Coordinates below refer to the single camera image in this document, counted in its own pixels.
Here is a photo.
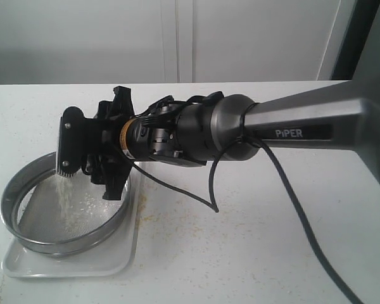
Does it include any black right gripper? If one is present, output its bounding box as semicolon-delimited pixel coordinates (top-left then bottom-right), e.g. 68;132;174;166
81;86;134;201

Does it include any white rectangular plastic tray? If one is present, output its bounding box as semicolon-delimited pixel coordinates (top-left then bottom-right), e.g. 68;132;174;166
1;170;143;279

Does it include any round stainless steel sieve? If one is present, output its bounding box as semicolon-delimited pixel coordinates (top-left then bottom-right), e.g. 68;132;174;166
1;153;131;257

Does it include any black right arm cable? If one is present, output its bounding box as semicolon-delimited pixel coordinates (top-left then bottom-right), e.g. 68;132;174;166
131;94;364;304

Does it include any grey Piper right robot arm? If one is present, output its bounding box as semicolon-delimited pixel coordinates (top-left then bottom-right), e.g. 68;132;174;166
80;79;380;188

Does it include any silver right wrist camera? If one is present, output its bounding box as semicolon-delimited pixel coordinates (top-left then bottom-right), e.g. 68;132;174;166
56;106;84;178

